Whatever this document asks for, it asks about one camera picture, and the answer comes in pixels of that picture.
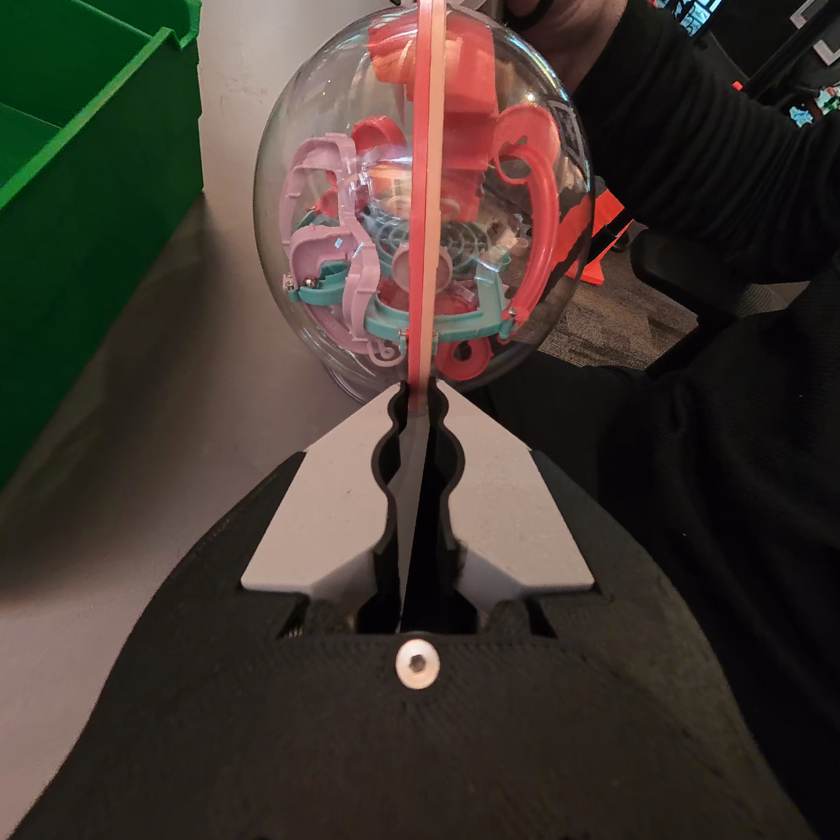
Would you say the clear maze ball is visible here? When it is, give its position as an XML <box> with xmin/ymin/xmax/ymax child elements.
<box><xmin>252</xmin><ymin>0</ymin><xmax>597</xmax><ymax>404</ymax></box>

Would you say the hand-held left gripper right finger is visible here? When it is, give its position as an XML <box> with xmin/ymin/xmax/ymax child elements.
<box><xmin>427</xmin><ymin>382</ymin><xmax>595</xmax><ymax>621</ymax></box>

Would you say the green plastic bin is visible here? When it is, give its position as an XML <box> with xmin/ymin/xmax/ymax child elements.
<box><xmin>0</xmin><ymin>0</ymin><xmax>203</xmax><ymax>490</ymax></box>

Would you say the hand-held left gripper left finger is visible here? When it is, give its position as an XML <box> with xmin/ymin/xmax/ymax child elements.
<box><xmin>241</xmin><ymin>384</ymin><xmax>412</xmax><ymax>618</ymax></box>

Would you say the orange plastic object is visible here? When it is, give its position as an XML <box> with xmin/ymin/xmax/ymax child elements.
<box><xmin>577</xmin><ymin>190</ymin><xmax>634</xmax><ymax>286</ymax></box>

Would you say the person's right hand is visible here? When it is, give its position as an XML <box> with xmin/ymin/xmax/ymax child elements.
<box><xmin>505</xmin><ymin>0</ymin><xmax>631</xmax><ymax>94</ymax></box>

